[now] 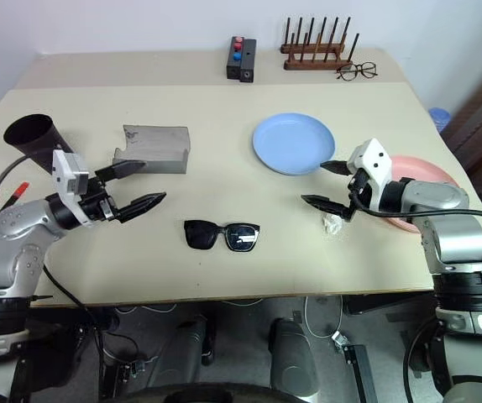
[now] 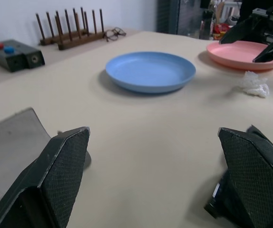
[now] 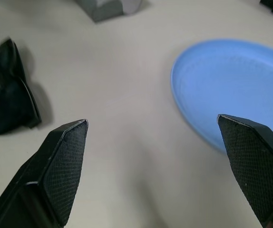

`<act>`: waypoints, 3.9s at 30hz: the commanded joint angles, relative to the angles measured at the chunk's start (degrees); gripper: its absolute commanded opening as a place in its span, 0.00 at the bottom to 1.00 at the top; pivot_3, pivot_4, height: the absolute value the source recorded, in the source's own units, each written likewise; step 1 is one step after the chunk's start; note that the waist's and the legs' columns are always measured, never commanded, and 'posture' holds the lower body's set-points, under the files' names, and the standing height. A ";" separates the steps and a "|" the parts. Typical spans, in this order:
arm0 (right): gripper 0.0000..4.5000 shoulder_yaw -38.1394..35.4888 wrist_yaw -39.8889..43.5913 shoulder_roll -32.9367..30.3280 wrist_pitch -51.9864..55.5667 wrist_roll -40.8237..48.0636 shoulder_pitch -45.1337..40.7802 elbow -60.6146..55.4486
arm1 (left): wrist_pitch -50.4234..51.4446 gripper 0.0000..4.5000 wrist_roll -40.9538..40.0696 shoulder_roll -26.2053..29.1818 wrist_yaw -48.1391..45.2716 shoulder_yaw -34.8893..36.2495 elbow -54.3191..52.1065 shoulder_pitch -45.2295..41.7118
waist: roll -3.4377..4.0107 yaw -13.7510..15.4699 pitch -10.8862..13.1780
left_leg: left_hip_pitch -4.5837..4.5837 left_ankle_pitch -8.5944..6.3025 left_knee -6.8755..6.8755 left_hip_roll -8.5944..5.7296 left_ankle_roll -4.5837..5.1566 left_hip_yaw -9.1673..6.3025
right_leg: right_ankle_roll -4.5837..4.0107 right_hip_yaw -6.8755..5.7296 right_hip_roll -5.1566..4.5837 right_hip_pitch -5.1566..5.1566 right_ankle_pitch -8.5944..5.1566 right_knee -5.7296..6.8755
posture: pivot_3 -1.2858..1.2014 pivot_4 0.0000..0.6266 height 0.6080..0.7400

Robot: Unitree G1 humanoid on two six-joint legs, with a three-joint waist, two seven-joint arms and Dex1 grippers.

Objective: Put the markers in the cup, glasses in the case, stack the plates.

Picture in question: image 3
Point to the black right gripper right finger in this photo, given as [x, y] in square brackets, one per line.
[257, 166]

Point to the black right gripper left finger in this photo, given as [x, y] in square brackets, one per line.
[55, 171]

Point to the blue round plate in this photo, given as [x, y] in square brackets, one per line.
[227, 88]

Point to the black sunglasses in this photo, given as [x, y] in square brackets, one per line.
[8, 90]

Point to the grey box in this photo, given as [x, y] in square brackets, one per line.
[108, 8]

